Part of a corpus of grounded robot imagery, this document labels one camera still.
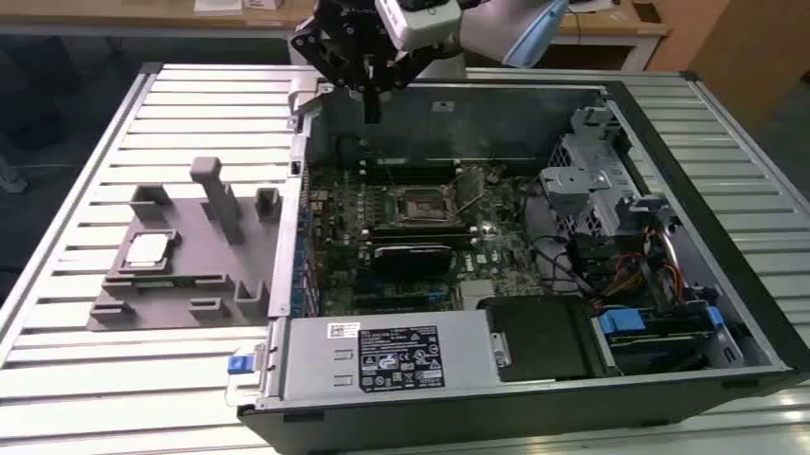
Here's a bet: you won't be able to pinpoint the black plastic shroud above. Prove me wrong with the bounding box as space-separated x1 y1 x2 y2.
476 295 610 384

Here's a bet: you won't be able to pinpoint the grey parts rack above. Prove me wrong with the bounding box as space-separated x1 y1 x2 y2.
85 155 284 333

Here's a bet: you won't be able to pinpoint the CPU socket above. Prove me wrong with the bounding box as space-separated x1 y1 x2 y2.
391 184 460 227

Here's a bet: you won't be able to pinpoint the wooden desk white legs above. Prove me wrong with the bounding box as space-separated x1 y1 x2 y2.
0 0 674 72

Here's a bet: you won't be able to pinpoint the silver CPU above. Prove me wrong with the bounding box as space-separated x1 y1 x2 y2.
121 231 177 270

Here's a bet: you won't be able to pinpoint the black PC case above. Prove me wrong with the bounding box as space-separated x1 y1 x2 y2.
224 77 810 455

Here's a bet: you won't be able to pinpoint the blue disk carrier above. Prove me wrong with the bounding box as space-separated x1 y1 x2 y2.
596 306 648 339

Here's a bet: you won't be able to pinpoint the black plastic housing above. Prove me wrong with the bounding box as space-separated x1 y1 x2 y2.
564 234 614 279

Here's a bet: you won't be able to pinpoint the black expansion slot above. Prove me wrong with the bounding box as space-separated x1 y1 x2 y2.
351 294 427 309

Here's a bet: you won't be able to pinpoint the RAM slot white clips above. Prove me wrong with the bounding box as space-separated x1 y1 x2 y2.
359 158 461 167
359 171 461 180

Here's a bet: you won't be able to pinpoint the yellow orange red wires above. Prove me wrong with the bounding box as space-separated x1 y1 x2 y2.
606 226 691 304

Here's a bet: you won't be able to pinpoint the silver metal bracket box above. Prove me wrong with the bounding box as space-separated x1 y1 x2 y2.
536 166 614 215

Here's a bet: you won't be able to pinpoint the wooden cabinet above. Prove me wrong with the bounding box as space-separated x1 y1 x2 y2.
646 0 810 137

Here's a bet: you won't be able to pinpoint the silver finned heatsink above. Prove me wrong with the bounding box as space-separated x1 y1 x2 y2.
457 279 501 304

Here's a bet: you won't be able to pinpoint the green RAM stick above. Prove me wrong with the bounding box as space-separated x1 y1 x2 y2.
122 276 208 289

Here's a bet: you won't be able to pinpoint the green motherboard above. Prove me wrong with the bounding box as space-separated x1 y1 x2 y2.
301 160 571 318

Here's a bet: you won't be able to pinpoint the silver perforated drive cage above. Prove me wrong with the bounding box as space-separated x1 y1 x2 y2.
544 106 642 238

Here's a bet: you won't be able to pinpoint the metal locking lever wire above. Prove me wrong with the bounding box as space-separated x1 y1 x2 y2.
453 186 489 214
384 162 404 199

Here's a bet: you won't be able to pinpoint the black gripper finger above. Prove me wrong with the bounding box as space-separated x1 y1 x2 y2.
372 45 445 126
288 17 376 126

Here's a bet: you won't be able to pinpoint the grey plastic drive latch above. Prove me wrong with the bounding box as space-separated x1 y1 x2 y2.
611 192 683 238

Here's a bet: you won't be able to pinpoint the silver power supply unit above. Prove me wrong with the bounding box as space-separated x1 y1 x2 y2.
277 312 501 402

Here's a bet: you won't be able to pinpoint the black graphics card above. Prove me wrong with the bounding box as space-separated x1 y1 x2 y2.
369 243 455 277

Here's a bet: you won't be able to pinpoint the grey chair base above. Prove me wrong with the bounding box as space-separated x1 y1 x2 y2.
0 154 30 194

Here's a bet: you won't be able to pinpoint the black looped cable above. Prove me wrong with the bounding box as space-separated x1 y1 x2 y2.
528 233 598 298

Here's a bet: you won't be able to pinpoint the metal socket cover frame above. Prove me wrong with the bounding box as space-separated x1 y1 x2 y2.
448 166 488 204

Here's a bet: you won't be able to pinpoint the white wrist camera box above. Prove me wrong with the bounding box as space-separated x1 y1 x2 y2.
373 0 463 52

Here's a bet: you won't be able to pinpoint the silver disk bay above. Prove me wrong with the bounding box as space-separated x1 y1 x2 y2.
587 302 748 378

